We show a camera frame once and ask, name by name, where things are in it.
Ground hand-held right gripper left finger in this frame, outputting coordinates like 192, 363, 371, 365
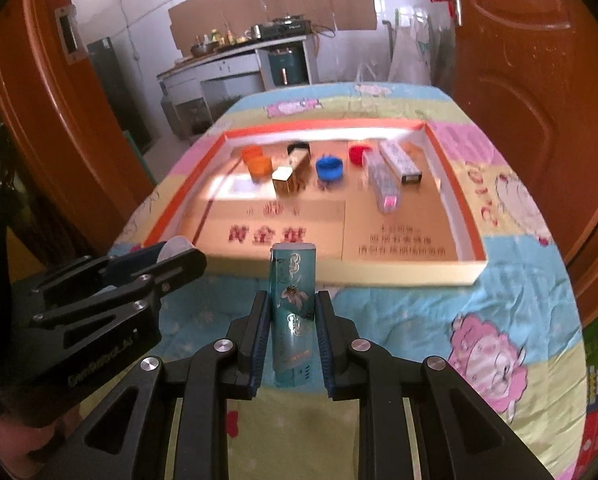
64, 290, 272, 480

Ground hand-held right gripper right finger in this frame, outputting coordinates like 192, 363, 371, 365
315, 290, 554, 480

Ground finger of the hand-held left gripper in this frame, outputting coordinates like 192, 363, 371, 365
10, 241, 167, 307
28, 247, 209, 332

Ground white bottle cap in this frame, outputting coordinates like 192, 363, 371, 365
158, 236, 195, 263

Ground teal flower printed box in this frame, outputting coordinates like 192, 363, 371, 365
268, 241, 319, 388

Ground shallow orange-rimmed cardboard box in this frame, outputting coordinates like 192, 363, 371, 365
142, 120, 490, 287

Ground blue bottle cap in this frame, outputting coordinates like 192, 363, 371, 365
315, 156, 346, 182

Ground red bottle cap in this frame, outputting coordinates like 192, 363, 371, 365
348, 144, 374, 167

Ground long white box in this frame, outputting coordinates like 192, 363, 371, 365
379, 140, 424, 185

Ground cartoon sheep printed tablecloth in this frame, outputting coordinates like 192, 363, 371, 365
106, 81, 590, 480

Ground dark cabinet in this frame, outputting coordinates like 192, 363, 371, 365
86, 36, 152, 156

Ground plain brown wooden door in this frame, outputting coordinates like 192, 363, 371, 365
0, 0, 157, 241

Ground white kitchen counter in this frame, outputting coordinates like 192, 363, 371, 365
158, 35, 315, 111

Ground teal air fryer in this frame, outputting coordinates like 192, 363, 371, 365
268, 49, 309, 88

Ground black gas stove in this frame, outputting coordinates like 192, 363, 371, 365
258, 18, 313, 37

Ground white woven sack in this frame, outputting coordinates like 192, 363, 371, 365
389, 7, 437, 85

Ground carved brown wooden door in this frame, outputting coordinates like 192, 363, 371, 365
444, 0, 598, 326

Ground cardboard wall sheets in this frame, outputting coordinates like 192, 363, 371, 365
168, 0, 378, 56

